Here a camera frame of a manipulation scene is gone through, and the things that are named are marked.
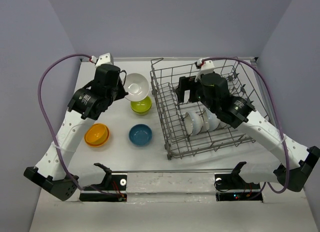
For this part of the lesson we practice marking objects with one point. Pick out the white bowl stack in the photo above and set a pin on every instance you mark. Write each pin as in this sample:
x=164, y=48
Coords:
x=193, y=123

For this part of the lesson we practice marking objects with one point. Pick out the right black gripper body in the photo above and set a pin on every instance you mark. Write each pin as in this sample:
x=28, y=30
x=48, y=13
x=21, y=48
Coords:
x=197, y=93

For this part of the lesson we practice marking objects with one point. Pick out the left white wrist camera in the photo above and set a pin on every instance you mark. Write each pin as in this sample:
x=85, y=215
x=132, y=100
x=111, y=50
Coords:
x=104, y=59

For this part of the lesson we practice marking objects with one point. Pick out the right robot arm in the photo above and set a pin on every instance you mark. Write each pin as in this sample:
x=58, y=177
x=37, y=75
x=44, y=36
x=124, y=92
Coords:
x=294, y=162

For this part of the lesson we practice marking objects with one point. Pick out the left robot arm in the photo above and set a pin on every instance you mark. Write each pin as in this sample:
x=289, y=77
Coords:
x=86, y=105

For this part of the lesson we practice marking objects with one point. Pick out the white bowl red rim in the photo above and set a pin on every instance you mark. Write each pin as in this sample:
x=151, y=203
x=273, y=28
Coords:
x=137, y=87

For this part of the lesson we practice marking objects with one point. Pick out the orange bowl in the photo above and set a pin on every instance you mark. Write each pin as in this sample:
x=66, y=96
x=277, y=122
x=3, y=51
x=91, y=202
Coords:
x=97, y=135

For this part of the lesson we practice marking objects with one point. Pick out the grey wire dish rack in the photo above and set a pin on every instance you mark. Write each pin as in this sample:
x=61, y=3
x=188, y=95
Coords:
x=242, y=81

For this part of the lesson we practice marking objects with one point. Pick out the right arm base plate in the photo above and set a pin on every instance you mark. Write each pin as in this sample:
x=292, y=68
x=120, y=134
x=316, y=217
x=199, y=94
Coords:
x=231, y=188

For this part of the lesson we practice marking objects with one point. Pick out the blue bowl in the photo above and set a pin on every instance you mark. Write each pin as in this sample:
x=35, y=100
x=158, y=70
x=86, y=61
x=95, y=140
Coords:
x=140, y=135

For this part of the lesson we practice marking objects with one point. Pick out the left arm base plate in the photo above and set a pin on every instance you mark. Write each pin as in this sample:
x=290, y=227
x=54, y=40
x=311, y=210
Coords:
x=115, y=191

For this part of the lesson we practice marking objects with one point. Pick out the green bowl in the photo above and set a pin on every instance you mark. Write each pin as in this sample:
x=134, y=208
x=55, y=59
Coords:
x=141, y=107

